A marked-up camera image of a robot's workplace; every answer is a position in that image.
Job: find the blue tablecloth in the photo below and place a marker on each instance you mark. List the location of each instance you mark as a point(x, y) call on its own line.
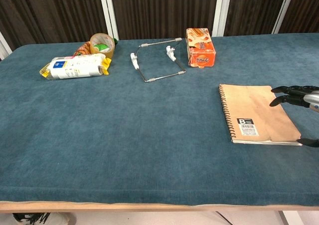
point(124, 135)

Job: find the orange green snack bag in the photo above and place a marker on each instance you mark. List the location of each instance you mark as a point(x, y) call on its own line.
point(83, 50)

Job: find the white yellow snack package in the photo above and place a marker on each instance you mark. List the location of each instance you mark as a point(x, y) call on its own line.
point(74, 67)

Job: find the clear packing tape roll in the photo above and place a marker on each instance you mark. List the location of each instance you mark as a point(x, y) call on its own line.
point(110, 48)

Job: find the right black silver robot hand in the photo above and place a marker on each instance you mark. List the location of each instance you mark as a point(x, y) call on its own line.
point(296, 95)

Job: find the black table strut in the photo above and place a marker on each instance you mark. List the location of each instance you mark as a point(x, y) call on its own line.
point(225, 218)
point(282, 218)

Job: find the brown spiral notebook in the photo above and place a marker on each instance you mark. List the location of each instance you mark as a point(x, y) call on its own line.
point(249, 105)

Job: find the orange biscuit box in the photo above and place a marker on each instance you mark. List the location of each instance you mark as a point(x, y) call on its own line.
point(200, 48)

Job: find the white frame post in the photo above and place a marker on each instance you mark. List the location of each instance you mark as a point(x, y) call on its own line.
point(284, 10)
point(4, 46)
point(221, 10)
point(108, 10)

